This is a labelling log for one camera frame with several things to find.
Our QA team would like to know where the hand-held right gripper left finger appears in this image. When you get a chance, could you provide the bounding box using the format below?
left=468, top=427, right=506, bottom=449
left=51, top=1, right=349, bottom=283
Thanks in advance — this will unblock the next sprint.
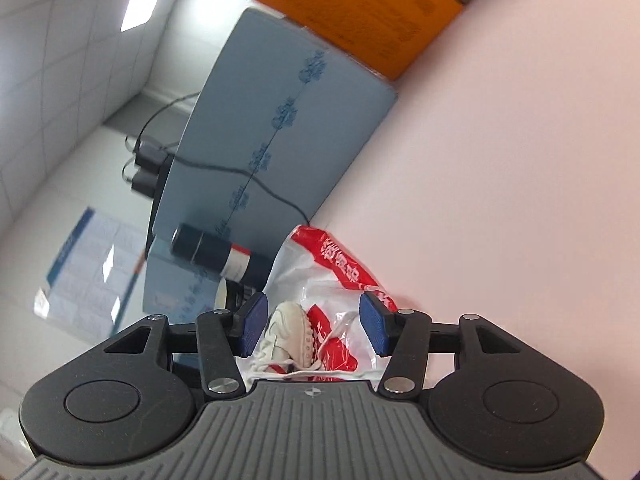
left=92, top=291, right=271, bottom=402

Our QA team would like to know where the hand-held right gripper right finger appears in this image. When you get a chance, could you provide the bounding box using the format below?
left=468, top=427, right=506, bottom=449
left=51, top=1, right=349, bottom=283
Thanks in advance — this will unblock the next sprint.
left=359, top=291, right=541, bottom=401

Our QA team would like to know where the dark blue ceramic bowl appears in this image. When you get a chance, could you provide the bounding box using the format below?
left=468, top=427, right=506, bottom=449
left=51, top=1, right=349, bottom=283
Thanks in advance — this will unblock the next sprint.
left=215, top=279, right=261, bottom=311

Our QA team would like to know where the red and white plastic bag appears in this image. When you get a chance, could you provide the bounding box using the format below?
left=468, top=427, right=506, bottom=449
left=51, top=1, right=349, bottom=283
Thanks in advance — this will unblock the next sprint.
left=235, top=224, right=401, bottom=383

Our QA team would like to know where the dark blue vacuum bottle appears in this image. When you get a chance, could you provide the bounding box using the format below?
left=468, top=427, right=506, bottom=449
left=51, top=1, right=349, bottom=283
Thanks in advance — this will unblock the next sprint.
left=170, top=222, right=276, bottom=286

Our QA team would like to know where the light blue box with label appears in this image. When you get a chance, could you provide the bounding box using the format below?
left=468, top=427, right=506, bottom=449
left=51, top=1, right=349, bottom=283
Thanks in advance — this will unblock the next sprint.
left=141, top=237, right=236, bottom=331

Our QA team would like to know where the black power adapter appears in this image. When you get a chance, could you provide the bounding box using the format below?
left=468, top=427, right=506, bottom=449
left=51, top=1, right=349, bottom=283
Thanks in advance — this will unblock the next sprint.
left=131, top=141, right=171, bottom=168
left=125, top=169, right=163, bottom=196

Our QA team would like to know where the large light blue cardboard box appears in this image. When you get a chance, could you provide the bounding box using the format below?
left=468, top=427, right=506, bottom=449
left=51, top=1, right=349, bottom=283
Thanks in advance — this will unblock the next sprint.
left=150, top=7, right=400, bottom=261

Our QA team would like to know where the orange cardboard box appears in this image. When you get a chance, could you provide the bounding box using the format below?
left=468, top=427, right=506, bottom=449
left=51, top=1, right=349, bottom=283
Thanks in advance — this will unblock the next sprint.
left=252, top=0, right=465, bottom=82

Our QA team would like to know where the ceiling light panel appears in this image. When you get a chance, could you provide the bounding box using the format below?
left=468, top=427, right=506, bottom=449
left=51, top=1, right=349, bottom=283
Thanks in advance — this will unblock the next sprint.
left=120, top=0, right=167, bottom=33

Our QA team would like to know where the black hanging cable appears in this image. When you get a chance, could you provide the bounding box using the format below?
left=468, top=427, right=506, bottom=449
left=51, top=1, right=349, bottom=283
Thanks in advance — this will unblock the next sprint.
left=172, top=152, right=313, bottom=226

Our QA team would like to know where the wall poster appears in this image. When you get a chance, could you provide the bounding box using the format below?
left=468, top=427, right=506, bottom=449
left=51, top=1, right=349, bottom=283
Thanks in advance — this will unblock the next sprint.
left=34, top=206, right=148, bottom=338

